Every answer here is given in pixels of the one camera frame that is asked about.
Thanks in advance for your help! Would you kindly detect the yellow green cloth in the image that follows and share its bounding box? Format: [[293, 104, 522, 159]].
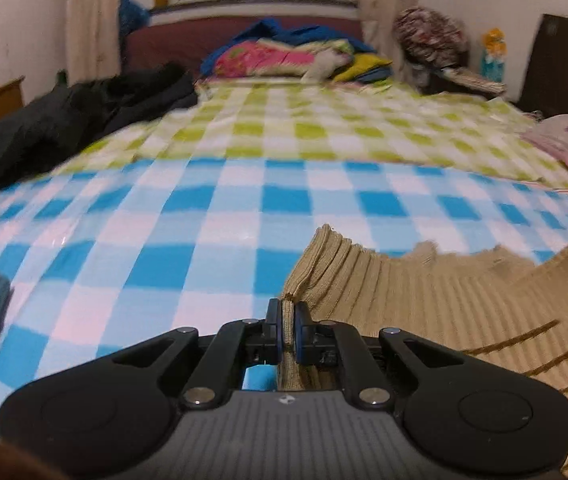
[[331, 52, 395, 83]]

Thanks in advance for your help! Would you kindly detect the blue yellow bottle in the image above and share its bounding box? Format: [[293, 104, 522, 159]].
[[481, 27, 508, 83]]

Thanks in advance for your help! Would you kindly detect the pile of colourful bedding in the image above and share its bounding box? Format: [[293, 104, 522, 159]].
[[199, 17, 389, 76]]

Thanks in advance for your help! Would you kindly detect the striped folded cloth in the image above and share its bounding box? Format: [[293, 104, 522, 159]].
[[434, 67, 507, 96]]

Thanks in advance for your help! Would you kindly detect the dark wooden headboard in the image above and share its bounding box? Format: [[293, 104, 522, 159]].
[[518, 14, 568, 126]]

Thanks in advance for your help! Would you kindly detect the maroon bed headboard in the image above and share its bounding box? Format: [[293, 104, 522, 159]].
[[124, 15, 365, 78]]

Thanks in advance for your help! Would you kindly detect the pink floral pillow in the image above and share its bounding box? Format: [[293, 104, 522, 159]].
[[214, 40, 355, 78]]

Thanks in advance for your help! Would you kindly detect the floral cloth bundle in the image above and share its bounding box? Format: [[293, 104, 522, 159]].
[[394, 6, 468, 68]]

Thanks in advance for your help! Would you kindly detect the black jacket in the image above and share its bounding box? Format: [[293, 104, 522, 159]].
[[0, 62, 199, 198]]

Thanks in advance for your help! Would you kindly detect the green checked bed sheet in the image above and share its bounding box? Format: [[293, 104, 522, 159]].
[[54, 80, 568, 193]]

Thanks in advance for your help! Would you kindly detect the blue checked bed sheet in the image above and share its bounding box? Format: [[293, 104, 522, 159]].
[[0, 157, 568, 411]]

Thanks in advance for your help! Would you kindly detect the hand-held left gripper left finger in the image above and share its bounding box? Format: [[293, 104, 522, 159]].
[[114, 299, 282, 409]]

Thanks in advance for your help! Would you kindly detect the beige striped knit sweater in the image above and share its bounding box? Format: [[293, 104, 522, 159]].
[[276, 225, 568, 480]]

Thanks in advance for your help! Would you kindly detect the blue bag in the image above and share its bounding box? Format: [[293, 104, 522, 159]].
[[118, 0, 151, 36]]

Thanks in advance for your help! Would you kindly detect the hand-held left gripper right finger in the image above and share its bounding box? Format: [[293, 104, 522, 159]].
[[293, 301, 464, 407]]

